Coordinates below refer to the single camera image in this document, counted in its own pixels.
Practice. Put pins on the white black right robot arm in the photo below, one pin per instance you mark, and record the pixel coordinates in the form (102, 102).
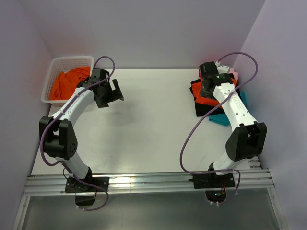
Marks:
(248, 135)

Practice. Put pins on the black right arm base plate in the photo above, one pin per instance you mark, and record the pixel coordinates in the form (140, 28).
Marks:
(212, 180)

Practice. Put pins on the aluminium table frame rail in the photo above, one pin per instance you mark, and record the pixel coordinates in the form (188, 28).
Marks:
(252, 177)

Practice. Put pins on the teal folded t-shirt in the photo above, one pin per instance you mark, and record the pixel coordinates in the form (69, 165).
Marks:
(222, 119)

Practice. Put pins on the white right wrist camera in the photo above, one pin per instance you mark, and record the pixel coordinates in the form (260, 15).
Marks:
(222, 68)

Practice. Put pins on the pink folded t-shirt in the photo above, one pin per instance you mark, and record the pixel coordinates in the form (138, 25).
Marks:
(231, 70)

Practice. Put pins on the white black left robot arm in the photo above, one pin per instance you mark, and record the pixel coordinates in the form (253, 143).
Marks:
(57, 135)

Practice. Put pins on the orange t-shirt in basket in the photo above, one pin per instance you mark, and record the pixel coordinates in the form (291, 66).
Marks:
(66, 83)

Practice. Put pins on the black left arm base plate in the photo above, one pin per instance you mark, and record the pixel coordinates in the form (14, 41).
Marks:
(95, 184)

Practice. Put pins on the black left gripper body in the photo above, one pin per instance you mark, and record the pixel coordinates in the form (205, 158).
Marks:
(108, 95)

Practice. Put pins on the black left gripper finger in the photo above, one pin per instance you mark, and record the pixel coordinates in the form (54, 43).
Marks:
(117, 91)
(101, 103)

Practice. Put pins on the white plastic laundry basket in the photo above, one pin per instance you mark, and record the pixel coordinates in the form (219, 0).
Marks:
(64, 64)

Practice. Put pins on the black folded t-shirt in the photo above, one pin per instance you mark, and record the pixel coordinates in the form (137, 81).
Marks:
(201, 110)

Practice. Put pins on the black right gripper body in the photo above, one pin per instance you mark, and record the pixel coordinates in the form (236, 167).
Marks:
(206, 93)

